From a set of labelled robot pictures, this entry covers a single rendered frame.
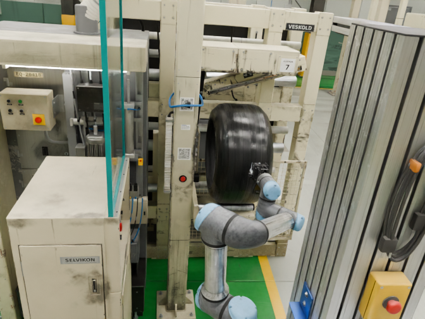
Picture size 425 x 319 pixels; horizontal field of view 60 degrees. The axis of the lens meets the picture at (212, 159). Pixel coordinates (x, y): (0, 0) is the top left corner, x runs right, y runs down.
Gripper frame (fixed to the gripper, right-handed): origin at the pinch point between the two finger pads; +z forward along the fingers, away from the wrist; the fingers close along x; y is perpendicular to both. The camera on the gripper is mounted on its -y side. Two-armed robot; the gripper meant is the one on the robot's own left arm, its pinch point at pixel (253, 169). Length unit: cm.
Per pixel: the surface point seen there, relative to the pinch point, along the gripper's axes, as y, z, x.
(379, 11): 139, 534, -368
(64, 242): -14, -47, 84
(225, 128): 19.5, 11.2, 14.4
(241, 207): -30.8, 19.3, -0.7
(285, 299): -119, 45, -48
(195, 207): -28.8, 15.3, 27.9
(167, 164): -6, 25, 44
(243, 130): 18.8, 9.2, 4.8
